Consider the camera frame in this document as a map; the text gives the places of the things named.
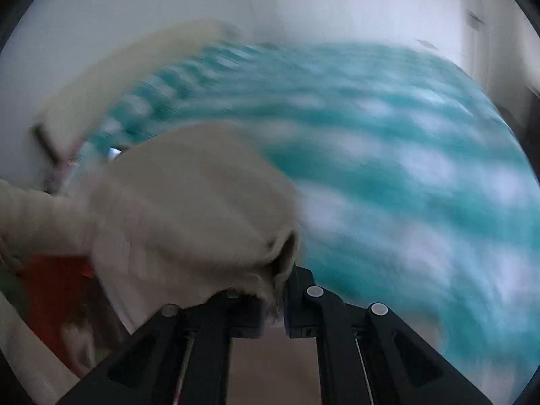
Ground cream bed headboard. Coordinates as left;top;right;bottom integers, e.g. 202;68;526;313
41;19;239;155

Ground beige pants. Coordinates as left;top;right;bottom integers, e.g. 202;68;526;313
0;120;303;335

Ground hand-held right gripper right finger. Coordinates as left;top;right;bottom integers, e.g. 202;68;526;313
284;265;493;405

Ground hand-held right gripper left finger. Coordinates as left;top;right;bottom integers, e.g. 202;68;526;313
56;289;265;405

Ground red cloth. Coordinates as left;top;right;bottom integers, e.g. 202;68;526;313
21;255;100;353

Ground teal checked bed sheet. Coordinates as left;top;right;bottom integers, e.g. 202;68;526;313
80;40;540;402

